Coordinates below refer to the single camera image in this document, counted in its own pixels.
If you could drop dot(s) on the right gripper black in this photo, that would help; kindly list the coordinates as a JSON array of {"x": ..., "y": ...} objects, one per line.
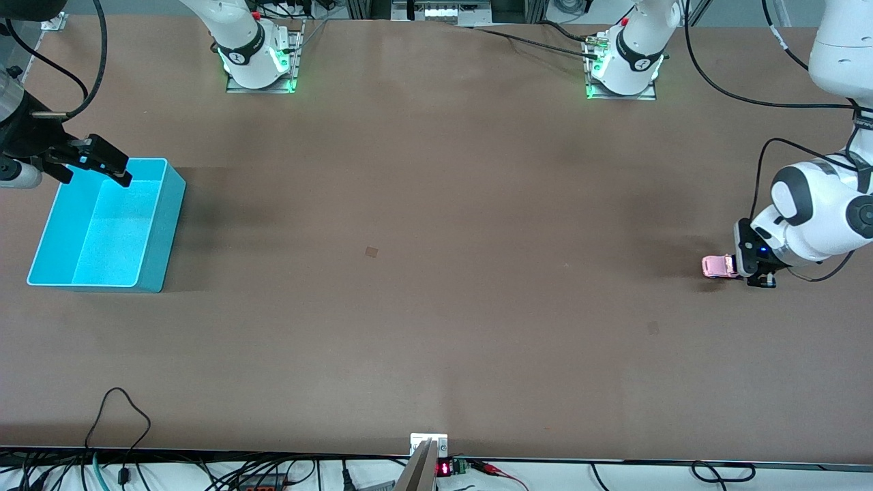
[{"x": 28, "y": 134}]

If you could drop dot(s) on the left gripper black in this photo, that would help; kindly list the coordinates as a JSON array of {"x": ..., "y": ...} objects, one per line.
[{"x": 747, "y": 251}]

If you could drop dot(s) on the pink jeep toy black roof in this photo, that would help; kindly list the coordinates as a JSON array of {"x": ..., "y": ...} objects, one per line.
[{"x": 715, "y": 266}]

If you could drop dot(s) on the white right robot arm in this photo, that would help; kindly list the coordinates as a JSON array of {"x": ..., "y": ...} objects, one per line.
[{"x": 239, "y": 34}]

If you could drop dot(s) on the turquoise plastic bin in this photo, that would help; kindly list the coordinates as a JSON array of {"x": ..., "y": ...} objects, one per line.
[{"x": 109, "y": 239}]

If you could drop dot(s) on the red clip lead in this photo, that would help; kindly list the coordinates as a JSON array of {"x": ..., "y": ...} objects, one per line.
[{"x": 487, "y": 468}]

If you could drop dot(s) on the module with red display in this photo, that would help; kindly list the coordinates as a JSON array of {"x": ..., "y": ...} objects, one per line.
[{"x": 445, "y": 468}]

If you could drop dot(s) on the black power strip red switches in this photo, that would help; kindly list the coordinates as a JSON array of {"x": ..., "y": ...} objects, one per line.
[{"x": 262, "y": 485}]

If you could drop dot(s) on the lit control box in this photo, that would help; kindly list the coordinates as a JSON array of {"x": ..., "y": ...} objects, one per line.
[{"x": 440, "y": 12}]

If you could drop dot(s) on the aluminium frame rail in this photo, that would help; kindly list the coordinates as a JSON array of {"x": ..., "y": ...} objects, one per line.
[{"x": 54, "y": 22}]

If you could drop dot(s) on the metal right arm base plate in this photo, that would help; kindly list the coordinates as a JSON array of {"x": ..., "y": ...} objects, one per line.
[{"x": 259, "y": 89}]

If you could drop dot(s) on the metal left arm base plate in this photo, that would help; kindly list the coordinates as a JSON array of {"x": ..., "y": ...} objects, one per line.
[{"x": 644, "y": 96}]

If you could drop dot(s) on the white mounting bracket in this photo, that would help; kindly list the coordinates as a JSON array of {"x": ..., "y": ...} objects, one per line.
[{"x": 417, "y": 440}]

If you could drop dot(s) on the grey metal camera bar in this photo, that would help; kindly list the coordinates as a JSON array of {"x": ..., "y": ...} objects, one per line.
[{"x": 416, "y": 474}]

